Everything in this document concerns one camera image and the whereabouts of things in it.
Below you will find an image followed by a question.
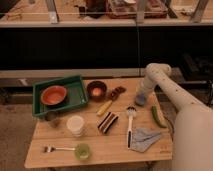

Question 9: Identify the white plastic cup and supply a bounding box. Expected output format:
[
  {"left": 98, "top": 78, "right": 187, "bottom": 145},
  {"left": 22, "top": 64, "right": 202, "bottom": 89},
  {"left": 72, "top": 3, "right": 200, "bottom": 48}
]
[{"left": 66, "top": 115, "right": 85, "bottom": 137}]

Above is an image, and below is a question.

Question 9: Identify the dark brown bowl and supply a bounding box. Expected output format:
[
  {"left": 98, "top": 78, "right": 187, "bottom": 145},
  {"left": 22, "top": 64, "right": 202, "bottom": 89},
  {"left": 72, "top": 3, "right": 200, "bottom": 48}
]
[{"left": 87, "top": 81, "right": 107, "bottom": 101}]

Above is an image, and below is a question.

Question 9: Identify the metal cup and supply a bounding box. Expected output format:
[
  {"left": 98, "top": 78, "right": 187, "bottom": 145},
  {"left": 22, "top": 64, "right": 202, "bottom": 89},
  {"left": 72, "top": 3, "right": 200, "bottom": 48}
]
[{"left": 45, "top": 111, "right": 60, "bottom": 128}]

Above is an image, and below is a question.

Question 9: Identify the green plastic tray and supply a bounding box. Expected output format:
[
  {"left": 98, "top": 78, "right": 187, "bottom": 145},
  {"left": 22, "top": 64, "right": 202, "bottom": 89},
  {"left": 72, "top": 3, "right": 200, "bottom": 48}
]
[{"left": 32, "top": 75, "right": 89, "bottom": 118}]

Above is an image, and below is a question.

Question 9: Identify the green chili pepper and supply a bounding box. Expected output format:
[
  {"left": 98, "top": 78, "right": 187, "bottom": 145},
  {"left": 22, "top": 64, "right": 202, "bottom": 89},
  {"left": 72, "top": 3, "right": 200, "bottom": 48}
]
[{"left": 151, "top": 106, "right": 167, "bottom": 128}]

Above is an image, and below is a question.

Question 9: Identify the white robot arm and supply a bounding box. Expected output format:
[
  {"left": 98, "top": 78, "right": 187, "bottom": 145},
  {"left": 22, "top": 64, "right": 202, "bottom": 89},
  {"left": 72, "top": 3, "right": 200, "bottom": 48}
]
[{"left": 137, "top": 63, "right": 213, "bottom": 171}]

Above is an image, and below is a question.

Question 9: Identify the green small cup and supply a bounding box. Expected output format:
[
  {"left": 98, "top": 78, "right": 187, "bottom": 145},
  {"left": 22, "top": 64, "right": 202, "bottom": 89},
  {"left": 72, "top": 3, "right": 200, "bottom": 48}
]
[{"left": 74, "top": 143, "right": 90, "bottom": 160}]

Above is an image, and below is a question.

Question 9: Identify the silver fork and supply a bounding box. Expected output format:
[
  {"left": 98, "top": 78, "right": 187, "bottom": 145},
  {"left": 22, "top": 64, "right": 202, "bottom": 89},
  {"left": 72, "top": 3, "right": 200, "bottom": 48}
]
[{"left": 44, "top": 146, "right": 75, "bottom": 153}]

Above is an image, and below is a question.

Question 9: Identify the grey blue cloth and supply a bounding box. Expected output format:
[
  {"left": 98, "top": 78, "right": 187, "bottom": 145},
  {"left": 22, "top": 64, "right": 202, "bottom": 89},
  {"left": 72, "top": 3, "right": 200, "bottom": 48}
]
[{"left": 130, "top": 128, "right": 162, "bottom": 153}]

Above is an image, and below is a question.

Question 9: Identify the blue sponge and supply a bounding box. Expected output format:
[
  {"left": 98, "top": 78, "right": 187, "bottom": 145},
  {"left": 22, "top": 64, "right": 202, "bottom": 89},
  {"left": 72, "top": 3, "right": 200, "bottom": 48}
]
[{"left": 135, "top": 93, "right": 146, "bottom": 106}]

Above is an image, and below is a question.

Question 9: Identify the orange bowl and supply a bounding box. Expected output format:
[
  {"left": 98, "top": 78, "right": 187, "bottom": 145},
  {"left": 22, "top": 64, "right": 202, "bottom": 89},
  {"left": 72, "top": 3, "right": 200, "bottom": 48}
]
[{"left": 40, "top": 85, "right": 67, "bottom": 106}]

